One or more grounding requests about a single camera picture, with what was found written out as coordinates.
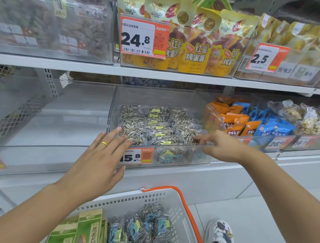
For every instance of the white store shelf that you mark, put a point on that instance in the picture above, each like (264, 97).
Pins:
(175, 75)

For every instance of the orange white price tag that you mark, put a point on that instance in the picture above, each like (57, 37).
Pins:
(135, 157)
(246, 140)
(303, 142)
(265, 58)
(278, 144)
(140, 37)
(2, 164)

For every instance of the empty clear plastic bin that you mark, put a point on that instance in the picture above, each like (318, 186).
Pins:
(62, 125)

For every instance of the green beige snack bag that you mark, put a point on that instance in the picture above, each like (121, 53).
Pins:
(217, 4)

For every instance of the pile of seed packets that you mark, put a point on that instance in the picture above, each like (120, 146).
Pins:
(145, 225)

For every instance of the white orange shopping basket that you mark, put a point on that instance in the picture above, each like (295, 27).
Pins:
(162, 197)

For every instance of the person's right forearm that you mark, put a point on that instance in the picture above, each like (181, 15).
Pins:
(287, 200)

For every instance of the person's left hand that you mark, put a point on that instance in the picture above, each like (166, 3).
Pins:
(90, 172)

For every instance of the orange and blue snack packets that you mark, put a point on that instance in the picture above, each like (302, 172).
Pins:
(212, 117)

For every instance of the clear bin of nut bags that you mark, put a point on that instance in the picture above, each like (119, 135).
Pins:
(62, 30)

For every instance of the sunflower seed packets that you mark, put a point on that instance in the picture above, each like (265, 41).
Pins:
(155, 125)

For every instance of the stack of yellow snack bags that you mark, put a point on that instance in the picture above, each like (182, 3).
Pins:
(200, 55)

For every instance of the bin of yellow snacks 2.5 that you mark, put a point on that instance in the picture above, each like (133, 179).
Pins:
(295, 42)

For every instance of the white paper scrap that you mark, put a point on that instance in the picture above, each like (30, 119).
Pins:
(65, 79)

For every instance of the pile of white popcorn bags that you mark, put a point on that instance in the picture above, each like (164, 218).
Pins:
(307, 120)

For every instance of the person's right shoe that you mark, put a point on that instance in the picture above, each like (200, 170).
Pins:
(220, 232)

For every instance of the person's right hand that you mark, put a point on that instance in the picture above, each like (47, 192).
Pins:
(227, 149)

